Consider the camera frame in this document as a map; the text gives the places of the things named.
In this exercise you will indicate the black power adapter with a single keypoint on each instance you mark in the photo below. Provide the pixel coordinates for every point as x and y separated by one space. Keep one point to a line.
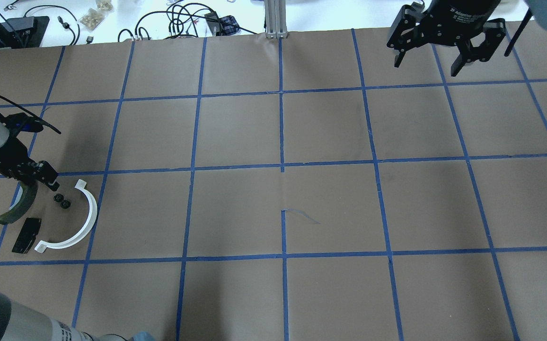
213 22

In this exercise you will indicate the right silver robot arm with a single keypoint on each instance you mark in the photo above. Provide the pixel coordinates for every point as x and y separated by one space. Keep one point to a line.
536 9

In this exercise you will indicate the black brake pad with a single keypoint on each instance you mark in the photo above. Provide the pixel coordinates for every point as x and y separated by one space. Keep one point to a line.
27 235

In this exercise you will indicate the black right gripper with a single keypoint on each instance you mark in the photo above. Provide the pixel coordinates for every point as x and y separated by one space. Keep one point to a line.
463 19

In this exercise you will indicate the green curved brake shoe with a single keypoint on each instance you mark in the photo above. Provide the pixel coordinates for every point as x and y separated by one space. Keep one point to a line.
22 203

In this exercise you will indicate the aluminium frame post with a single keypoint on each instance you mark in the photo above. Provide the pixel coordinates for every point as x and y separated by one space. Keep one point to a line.
275 19

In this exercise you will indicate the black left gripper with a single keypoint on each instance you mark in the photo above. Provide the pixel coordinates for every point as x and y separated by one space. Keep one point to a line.
9 155

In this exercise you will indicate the white curved plastic bracket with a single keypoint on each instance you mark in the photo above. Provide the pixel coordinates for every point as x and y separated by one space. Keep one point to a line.
64 228

